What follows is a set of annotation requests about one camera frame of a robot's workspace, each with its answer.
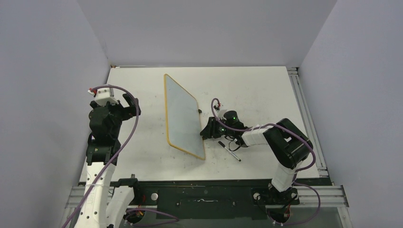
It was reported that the aluminium front frame rail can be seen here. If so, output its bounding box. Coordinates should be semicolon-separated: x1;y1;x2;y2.
65;186;349;209

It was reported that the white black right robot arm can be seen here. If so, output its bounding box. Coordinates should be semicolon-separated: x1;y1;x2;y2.
200;111;314;203

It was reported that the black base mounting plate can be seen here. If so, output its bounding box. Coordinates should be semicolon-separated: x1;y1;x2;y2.
113;178;332;220

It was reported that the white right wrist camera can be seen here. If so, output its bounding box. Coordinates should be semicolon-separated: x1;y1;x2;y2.
216;109;227;119

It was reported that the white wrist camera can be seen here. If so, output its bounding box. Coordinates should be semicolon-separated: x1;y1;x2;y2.
87;87;118;106
216;109;227;119

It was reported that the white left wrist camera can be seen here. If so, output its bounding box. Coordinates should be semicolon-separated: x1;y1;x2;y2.
87;87;118;106

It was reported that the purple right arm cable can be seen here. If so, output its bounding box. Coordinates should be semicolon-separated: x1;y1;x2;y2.
211;98;321;227

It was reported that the black white marker pen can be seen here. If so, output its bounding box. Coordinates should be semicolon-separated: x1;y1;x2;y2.
218;141;241;162

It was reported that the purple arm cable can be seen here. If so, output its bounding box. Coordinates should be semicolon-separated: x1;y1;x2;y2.
211;98;321;227
61;85;140;228

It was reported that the yellow framed whiteboard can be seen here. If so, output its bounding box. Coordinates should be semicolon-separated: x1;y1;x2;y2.
163;74;206;160

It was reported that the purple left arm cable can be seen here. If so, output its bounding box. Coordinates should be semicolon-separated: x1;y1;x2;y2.
61;85;140;228

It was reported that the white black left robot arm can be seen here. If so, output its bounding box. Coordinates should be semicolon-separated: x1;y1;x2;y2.
75;93;142;228

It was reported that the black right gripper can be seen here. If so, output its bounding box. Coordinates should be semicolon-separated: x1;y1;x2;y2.
201;116;234;139

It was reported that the aluminium right side rail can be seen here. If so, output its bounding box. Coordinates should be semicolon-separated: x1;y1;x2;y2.
287;67;329;178

